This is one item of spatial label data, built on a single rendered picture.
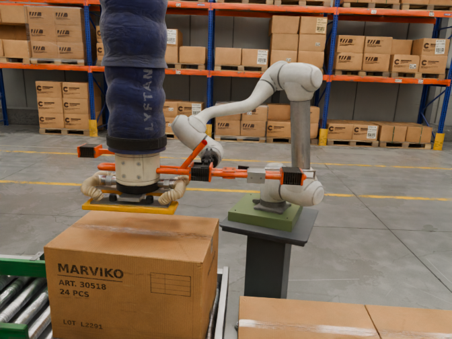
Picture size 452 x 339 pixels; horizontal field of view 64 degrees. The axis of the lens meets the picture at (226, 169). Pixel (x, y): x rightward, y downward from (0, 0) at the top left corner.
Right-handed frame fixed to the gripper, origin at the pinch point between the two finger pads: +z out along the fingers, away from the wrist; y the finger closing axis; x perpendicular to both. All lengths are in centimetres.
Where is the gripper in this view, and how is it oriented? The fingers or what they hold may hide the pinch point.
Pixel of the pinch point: (205, 171)
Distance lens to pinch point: 141.6
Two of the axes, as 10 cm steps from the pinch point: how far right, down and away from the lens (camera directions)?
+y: -0.3, 9.6, 2.7
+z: -0.5, 2.6, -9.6
